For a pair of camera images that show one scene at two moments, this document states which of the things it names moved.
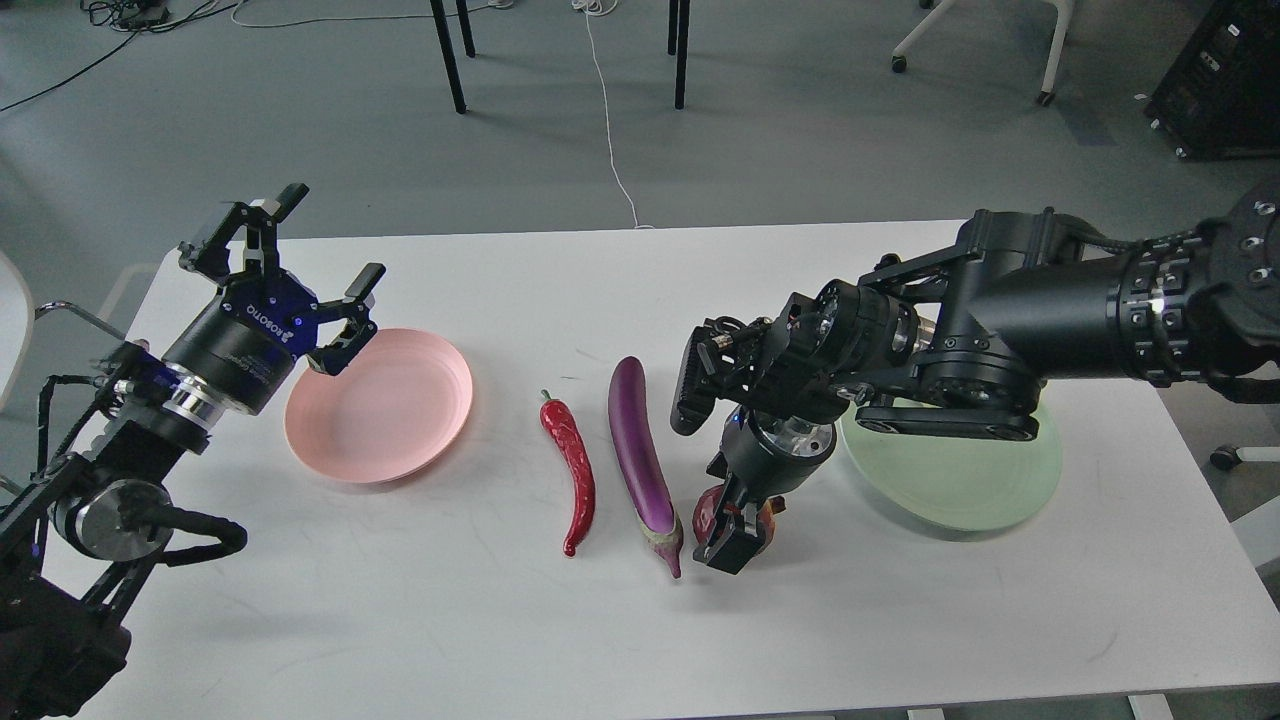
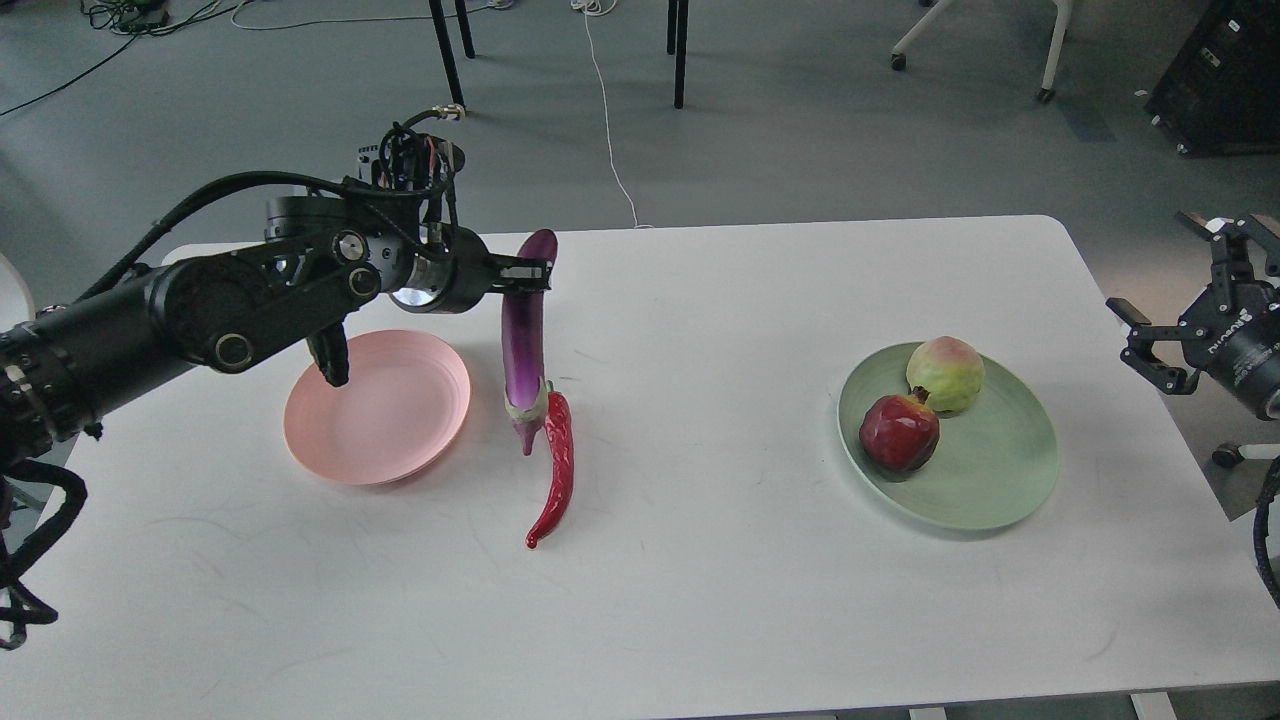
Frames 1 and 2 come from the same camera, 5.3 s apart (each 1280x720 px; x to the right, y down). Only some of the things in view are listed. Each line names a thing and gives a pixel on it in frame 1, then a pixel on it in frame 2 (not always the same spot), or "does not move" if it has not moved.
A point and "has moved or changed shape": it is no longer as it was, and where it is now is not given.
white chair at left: [16, 326] does not move
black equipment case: [1219, 101] does not move
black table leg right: [678, 18] does not move
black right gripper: [763, 454] → [1232, 332]
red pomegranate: [706, 505] → [899, 433]
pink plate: [399, 406] does not move
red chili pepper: [560, 422] has moved or changed shape
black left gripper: [249, 339] → [453, 271]
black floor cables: [142, 17] does not move
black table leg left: [447, 47] does not move
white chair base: [1047, 96] does not move
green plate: [963, 483] does not move
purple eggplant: [630, 413] → [523, 344]
